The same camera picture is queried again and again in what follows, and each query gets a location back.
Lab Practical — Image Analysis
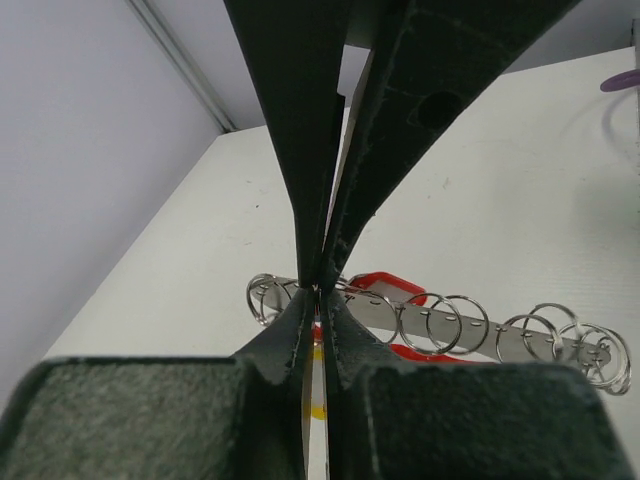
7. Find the metal keyring holder red handle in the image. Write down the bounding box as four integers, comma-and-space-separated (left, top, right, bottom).
245, 271, 632, 397

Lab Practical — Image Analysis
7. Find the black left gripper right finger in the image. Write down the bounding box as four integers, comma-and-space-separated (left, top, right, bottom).
320, 294, 633, 479

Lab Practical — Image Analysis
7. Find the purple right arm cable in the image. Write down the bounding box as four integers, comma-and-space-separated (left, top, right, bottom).
599, 69, 640, 94

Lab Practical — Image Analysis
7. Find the yellow tag key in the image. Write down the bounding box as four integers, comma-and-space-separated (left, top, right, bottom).
310, 343, 327, 421

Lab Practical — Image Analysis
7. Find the red tag key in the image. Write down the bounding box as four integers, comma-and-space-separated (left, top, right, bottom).
347, 271, 427, 306

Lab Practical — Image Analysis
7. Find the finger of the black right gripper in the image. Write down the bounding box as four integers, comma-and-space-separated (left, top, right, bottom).
225, 0, 351, 287
322, 1, 576, 288

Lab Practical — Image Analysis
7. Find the left aluminium frame post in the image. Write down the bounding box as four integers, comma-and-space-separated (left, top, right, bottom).
125, 0, 238, 133

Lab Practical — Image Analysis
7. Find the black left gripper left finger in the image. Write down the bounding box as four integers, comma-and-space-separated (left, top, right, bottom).
1, 290, 314, 479

